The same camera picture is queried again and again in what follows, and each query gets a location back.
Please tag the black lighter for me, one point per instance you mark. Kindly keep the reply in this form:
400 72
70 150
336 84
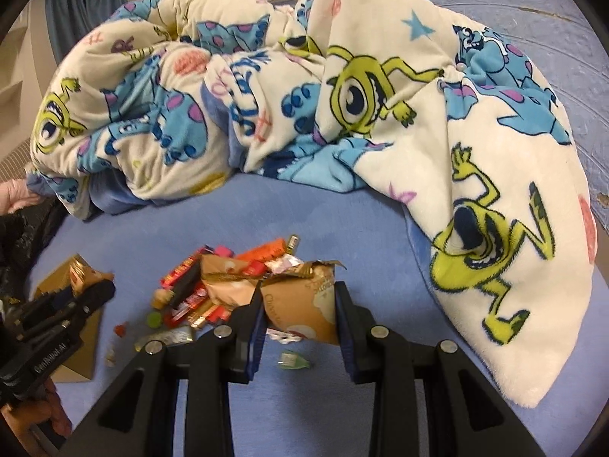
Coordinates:
183 287

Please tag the small green bottle charm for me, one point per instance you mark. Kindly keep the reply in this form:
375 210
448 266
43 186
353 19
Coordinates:
293 361

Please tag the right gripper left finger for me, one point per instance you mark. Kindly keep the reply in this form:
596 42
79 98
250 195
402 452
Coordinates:
135 415

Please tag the blue patterned flat pack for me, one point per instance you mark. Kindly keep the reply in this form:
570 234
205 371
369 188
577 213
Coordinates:
177 336

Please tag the orange round token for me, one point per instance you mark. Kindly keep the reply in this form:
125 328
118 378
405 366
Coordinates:
161 298

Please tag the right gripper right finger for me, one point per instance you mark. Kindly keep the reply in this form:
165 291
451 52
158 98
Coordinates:
429 397

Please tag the small clear bottle charm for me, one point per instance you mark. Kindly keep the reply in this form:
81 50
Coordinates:
110 357

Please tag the green round token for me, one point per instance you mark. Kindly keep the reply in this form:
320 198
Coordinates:
154 319

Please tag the brown cardboard box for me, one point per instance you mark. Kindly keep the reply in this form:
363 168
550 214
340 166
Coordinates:
79 367

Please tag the orange lighter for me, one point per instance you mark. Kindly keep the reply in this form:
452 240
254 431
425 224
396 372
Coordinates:
265 252

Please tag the crumpled brown wrapper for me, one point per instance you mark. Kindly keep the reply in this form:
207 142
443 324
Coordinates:
225 281

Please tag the pink pillow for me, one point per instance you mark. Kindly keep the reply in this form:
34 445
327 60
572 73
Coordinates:
15 195

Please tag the brown torn snack packet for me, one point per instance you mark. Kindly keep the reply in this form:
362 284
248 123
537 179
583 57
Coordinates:
301 300

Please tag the cartoon monster fleece blanket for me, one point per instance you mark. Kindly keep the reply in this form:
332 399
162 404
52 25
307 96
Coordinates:
424 105

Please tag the person's left hand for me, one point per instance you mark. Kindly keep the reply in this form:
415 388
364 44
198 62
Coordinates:
22 418

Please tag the black puffer jacket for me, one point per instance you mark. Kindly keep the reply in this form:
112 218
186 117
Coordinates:
24 235

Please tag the red lighter with yellow text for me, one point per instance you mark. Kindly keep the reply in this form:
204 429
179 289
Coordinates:
169 280

